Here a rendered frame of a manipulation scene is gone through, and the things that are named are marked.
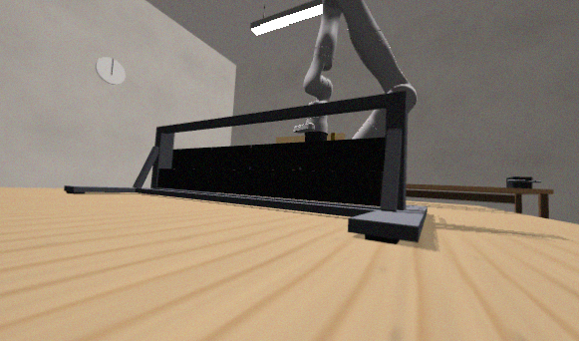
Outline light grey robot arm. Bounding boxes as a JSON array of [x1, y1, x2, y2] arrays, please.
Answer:
[[304, 0, 417, 139]]

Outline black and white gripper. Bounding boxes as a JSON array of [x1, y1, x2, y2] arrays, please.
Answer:
[[294, 117, 328, 142]]

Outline black metal rack frame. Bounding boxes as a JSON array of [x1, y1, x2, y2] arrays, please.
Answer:
[[64, 91, 428, 244]]

